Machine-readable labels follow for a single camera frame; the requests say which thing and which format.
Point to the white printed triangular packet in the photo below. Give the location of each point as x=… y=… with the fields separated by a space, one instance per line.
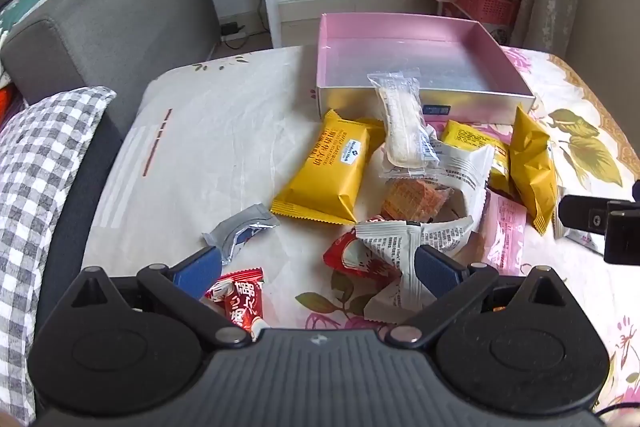
x=447 y=234
x=385 y=247

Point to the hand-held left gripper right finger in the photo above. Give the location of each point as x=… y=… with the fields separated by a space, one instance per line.
x=435 y=269

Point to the red snack packet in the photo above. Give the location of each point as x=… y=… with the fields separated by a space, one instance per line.
x=240 y=302
x=350 y=257

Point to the floral blanket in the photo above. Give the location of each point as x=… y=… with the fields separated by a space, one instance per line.
x=225 y=132

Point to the orange cloth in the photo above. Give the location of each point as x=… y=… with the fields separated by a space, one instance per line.
x=5 y=99

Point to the red plastic basket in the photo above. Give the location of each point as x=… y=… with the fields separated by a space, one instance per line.
x=485 y=7

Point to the small silver printed packet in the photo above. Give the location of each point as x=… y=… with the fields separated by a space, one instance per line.
x=575 y=242

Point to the grey checkered pillow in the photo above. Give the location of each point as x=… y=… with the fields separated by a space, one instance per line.
x=35 y=187

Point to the black power adapter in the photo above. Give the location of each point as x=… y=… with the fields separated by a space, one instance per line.
x=230 y=28

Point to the clear rice cracker packet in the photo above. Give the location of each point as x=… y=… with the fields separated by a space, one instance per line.
x=402 y=127

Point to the plain yellow snack packet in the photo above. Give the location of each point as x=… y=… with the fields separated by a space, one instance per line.
x=532 y=172

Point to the large yellow snack packet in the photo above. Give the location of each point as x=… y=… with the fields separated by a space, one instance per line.
x=330 y=167

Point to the matte silver snack packet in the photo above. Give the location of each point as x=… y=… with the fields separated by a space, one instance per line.
x=235 y=227

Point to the white packet with orange wafers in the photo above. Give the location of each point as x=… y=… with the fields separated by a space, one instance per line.
x=465 y=172

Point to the pink cardboard box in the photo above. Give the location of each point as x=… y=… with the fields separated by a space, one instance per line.
x=400 y=57

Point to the glossy yellow snack packet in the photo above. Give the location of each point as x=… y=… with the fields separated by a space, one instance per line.
x=470 y=137

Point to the grey sofa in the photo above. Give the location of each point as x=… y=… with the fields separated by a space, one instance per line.
x=125 y=7

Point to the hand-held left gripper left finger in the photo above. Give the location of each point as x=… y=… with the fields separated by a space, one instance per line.
x=197 y=272

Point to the pink snack packet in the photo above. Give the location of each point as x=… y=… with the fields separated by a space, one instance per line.
x=505 y=232

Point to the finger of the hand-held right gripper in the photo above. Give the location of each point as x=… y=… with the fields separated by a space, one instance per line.
x=582 y=217
x=636 y=192

